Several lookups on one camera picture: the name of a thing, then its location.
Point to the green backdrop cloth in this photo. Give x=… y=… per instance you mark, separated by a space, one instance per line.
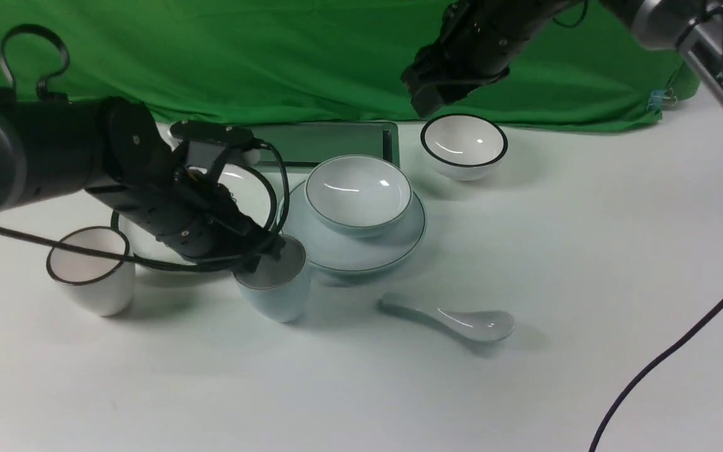
x=254 y=62

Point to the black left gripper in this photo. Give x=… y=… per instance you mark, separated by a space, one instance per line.
x=188 y=211

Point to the light blue shallow bowl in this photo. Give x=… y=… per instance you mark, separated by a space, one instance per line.
x=356 y=195

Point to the white bowl black rim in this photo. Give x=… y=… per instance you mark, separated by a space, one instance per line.
x=463 y=147

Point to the light blue plate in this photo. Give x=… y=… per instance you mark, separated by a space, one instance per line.
x=342 y=255

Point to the dark green tray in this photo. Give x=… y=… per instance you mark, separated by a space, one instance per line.
x=309 y=144

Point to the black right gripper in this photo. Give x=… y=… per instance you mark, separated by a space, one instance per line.
x=476 y=44

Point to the blue binder clip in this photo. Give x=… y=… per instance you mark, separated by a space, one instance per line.
x=660 y=100

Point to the light blue cup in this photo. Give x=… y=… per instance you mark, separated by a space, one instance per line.
x=279 y=289

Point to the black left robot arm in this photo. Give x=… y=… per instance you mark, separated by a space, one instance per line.
x=50 y=149

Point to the light blue ceramic spoon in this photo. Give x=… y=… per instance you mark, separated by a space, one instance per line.
x=473 y=326

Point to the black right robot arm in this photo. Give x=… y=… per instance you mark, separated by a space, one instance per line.
x=694 y=29

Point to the white cup black rim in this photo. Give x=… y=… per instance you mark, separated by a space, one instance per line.
x=101 y=286

